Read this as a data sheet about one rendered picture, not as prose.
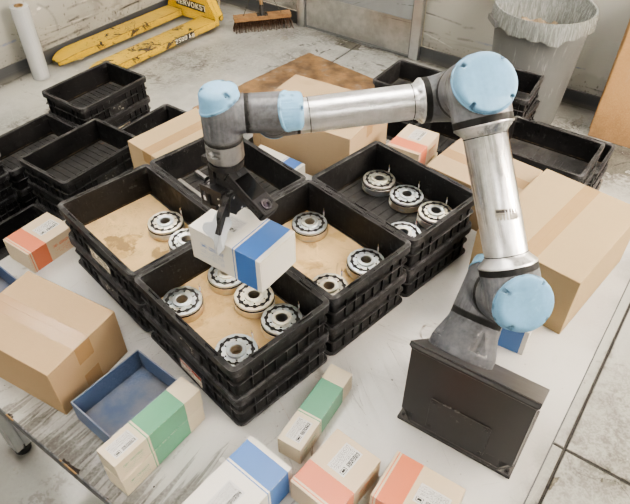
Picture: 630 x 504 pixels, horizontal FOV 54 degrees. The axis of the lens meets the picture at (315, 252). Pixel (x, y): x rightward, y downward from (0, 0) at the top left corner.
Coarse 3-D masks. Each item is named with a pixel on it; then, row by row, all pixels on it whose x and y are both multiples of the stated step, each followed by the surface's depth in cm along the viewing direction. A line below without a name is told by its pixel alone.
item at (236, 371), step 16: (176, 256) 156; (144, 272) 151; (288, 272) 151; (144, 288) 147; (304, 288) 148; (160, 304) 144; (176, 320) 140; (304, 320) 140; (192, 336) 137; (288, 336) 137; (208, 352) 133; (256, 352) 133; (272, 352) 136; (224, 368) 131; (240, 368) 130
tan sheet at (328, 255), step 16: (288, 224) 180; (320, 240) 175; (336, 240) 175; (352, 240) 175; (304, 256) 170; (320, 256) 170; (336, 256) 170; (304, 272) 166; (320, 272) 166; (336, 272) 166
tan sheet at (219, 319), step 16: (208, 288) 161; (208, 304) 157; (224, 304) 157; (208, 320) 153; (224, 320) 153; (240, 320) 153; (256, 320) 153; (208, 336) 149; (224, 336) 149; (256, 336) 149
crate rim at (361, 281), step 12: (312, 180) 180; (288, 192) 175; (324, 192) 176; (348, 204) 171; (384, 228) 164; (408, 240) 160; (396, 252) 157; (408, 252) 160; (384, 264) 154; (300, 276) 150; (360, 276) 150; (372, 276) 152; (348, 288) 147; (360, 288) 151; (336, 300) 145
